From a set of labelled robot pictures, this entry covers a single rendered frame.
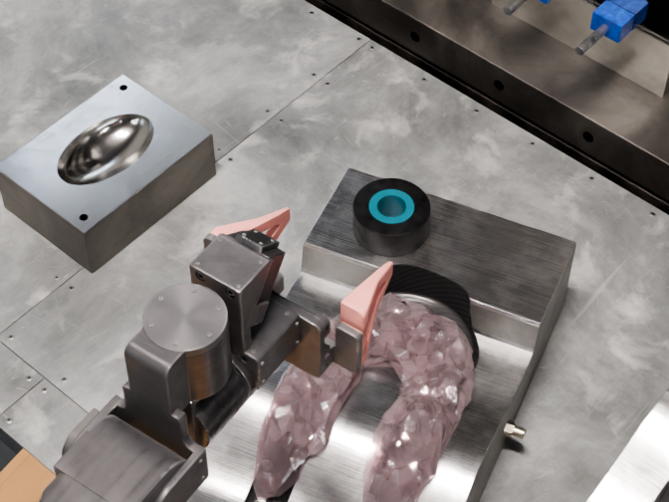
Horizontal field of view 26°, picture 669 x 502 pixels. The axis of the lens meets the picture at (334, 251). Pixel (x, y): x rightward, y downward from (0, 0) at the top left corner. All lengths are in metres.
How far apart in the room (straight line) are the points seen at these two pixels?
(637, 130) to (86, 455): 1.01
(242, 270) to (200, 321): 0.05
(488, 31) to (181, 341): 1.05
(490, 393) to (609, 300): 0.24
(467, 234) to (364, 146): 0.27
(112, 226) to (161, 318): 0.66
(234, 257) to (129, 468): 0.16
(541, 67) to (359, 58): 0.23
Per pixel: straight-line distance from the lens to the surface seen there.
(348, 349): 1.08
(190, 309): 0.97
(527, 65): 1.89
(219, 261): 0.99
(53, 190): 1.64
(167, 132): 1.68
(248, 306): 0.99
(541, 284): 1.49
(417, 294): 1.52
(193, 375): 0.97
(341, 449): 1.39
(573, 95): 1.86
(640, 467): 1.38
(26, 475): 1.51
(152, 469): 0.98
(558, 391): 1.55
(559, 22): 1.91
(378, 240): 1.48
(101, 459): 0.99
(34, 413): 1.55
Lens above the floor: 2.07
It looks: 51 degrees down
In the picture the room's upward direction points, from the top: straight up
